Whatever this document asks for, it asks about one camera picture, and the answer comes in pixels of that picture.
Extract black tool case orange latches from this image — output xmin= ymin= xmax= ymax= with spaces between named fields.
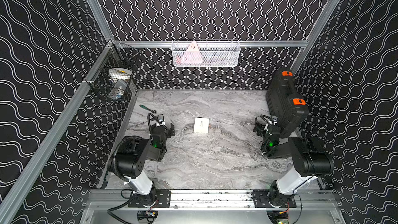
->
xmin=266 ymin=67 xmax=309 ymax=139

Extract pink triangle card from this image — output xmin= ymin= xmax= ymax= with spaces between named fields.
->
xmin=180 ymin=40 xmax=203 ymax=65

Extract white wire wall basket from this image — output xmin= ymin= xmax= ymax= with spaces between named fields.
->
xmin=171 ymin=40 xmax=241 ymax=67

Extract black mesh wall basket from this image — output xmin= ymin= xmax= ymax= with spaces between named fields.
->
xmin=89 ymin=43 xmax=143 ymax=102

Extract cream drawer jewelry box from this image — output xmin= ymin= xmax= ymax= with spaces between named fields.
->
xmin=194 ymin=117 xmax=209 ymax=133

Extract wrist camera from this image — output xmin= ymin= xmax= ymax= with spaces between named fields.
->
xmin=270 ymin=115 xmax=278 ymax=125
xmin=155 ymin=114 xmax=166 ymax=126

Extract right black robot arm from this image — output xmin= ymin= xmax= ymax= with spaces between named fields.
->
xmin=253 ymin=115 xmax=334 ymax=208

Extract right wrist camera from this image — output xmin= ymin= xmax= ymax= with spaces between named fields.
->
xmin=270 ymin=115 xmax=278 ymax=125

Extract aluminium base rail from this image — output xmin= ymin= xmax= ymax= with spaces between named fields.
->
xmin=88 ymin=189 xmax=336 ymax=211

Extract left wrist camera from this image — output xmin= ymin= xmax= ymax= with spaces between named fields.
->
xmin=155 ymin=114 xmax=166 ymax=126

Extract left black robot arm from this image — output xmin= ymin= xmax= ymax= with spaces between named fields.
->
xmin=107 ymin=124 xmax=175 ymax=206

